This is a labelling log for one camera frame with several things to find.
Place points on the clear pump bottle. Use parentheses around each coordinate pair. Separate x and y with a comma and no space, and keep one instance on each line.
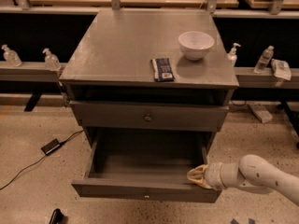
(51,60)
(231,55)
(11,56)

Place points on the grey brick on floor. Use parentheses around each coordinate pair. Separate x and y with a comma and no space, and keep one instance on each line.
(261,113)

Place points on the black object on floor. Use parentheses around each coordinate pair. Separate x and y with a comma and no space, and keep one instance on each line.
(56,217)

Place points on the clear pump bottle far left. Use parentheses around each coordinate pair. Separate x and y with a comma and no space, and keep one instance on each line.
(11,56)

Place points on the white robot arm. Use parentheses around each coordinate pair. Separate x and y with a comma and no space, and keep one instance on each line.
(251,174)

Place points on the white ceramic bowl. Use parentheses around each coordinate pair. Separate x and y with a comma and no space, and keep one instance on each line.
(195,45)

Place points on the grey drawer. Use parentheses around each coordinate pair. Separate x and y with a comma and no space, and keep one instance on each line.
(199,118)
(147,165)

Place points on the black power adapter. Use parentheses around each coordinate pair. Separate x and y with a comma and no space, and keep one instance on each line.
(50,147)

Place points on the grey drawer cabinet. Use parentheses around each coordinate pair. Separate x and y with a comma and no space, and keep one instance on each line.
(112,62)

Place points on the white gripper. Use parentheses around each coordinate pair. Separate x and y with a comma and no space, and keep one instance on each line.
(213,174)

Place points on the clear pump bottle right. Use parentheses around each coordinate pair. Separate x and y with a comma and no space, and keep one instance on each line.
(231,55)

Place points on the blue snack bar packet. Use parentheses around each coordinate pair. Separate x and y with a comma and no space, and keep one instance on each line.
(162,70)

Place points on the grey top drawer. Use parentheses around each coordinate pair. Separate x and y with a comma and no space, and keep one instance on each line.
(199,118)

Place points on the crumpled white packet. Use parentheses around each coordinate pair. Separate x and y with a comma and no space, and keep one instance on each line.
(281,69)

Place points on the clear water bottle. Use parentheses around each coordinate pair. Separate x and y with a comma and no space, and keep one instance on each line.
(264,59)

